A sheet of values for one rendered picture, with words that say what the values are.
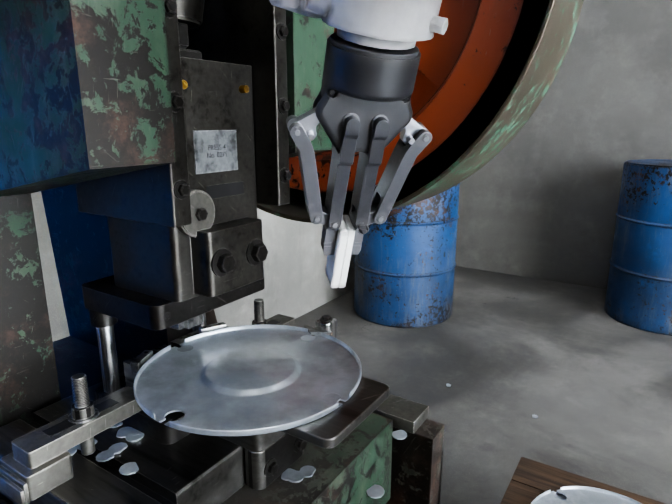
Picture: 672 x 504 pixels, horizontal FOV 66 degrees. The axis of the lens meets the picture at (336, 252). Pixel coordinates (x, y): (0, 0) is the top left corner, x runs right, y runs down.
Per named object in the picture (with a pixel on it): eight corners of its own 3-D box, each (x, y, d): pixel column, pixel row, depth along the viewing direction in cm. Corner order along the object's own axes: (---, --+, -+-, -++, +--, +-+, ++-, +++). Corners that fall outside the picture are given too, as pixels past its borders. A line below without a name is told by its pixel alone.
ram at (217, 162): (285, 278, 71) (279, 50, 64) (203, 310, 59) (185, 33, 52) (198, 260, 81) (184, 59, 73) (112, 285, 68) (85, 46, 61)
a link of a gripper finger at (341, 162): (364, 119, 42) (347, 117, 42) (341, 234, 48) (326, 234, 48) (352, 102, 45) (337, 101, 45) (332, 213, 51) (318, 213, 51)
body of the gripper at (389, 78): (333, 45, 36) (318, 166, 41) (443, 55, 38) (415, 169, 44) (313, 22, 42) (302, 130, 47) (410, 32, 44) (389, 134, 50)
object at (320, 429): (390, 474, 68) (393, 381, 64) (331, 546, 56) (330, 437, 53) (248, 416, 81) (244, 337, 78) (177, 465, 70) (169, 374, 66)
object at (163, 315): (269, 303, 78) (268, 268, 76) (159, 351, 61) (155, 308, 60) (195, 285, 86) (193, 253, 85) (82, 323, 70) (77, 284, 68)
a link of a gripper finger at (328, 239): (341, 211, 48) (310, 210, 47) (334, 255, 51) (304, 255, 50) (338, 203, 49) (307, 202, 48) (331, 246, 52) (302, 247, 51)
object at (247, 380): (399, 357, 72) (399, 352, 72) (263, 472, 49) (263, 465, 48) (244, 316, 87) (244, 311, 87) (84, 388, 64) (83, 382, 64)
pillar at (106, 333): (124, 388, 73) (113, 294, 69) (109, 394, 71) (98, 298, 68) (114, 383, 74) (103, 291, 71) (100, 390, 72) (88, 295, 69)
